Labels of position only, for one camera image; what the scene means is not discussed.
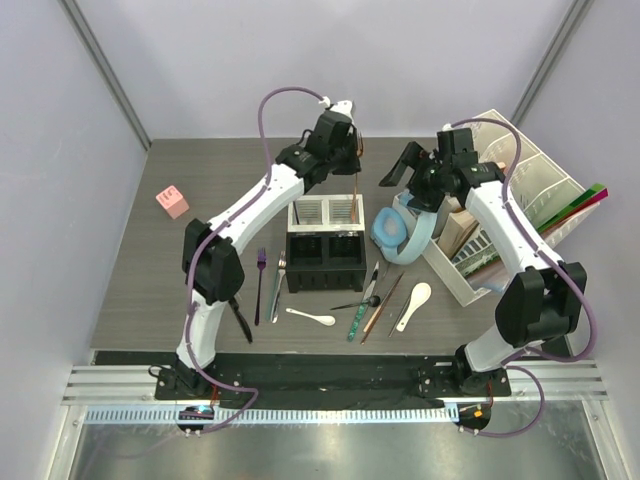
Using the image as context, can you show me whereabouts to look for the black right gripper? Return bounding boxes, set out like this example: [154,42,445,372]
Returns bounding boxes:
[381,142,452,214]

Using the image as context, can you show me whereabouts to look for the rose gold fork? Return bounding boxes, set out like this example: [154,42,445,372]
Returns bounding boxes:
[350,129,364,223]

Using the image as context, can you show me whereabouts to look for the black knife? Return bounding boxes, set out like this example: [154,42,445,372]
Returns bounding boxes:
[229,297,253,344]

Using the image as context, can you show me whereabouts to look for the purple iridescent spoon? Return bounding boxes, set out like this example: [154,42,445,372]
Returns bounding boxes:
[292,201,300,225]

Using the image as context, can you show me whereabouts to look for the teal chopstick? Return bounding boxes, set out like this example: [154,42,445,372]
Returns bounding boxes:
[266,270,280,323]

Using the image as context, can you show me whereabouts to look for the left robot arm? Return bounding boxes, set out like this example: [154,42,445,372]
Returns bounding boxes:
[174,100,361,399]

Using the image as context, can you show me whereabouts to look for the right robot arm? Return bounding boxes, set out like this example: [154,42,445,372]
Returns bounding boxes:
[371,127,590,395]

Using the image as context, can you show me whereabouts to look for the light blue headphones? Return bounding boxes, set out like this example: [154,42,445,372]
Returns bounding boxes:
[370,191,437,266]

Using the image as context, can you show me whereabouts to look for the white slotted utensil caddy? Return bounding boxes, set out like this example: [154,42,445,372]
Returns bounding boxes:
[287,194,366,235]

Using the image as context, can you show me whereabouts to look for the dark brown chopstick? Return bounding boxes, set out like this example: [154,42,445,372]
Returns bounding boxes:
[360,272,405,345]

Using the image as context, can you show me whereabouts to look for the black slotted utensil caddy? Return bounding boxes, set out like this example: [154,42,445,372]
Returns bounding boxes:
[285,231,368,293]

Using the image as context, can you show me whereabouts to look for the large white ceramic spoon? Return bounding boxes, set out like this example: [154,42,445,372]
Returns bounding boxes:
[395,282,432,332]

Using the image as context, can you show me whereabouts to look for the silver chopstick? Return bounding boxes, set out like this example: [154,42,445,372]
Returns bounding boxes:
[388,297,411,338]

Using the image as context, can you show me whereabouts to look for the small black spoon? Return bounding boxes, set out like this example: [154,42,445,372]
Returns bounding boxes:
[331,295,381,311]

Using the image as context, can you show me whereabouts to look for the white desk file organizer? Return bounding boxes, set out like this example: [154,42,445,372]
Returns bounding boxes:
[422,109,602,307]

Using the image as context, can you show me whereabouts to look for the green patterned chopstick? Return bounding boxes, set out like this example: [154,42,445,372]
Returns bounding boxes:
[347,301,369,342]

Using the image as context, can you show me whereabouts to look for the rose gold chopstick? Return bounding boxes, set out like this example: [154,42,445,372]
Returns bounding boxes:
[363,271,405,336]

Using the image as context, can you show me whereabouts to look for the pink cube power adapter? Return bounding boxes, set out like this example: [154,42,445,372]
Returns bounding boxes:
[156,185,189,219]

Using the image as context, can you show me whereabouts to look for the small white ceramic spoon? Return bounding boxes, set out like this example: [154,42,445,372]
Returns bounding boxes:
[285,308,336,327]

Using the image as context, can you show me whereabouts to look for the green and magenta folders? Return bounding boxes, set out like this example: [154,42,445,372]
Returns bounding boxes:
[536,183,608,233]

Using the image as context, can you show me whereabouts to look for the black mounting base plate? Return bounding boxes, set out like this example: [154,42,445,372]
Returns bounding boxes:
[92,350,574,401]

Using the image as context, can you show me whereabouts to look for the aluminium frame rail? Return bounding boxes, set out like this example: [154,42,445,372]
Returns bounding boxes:
[62,360,608,429]

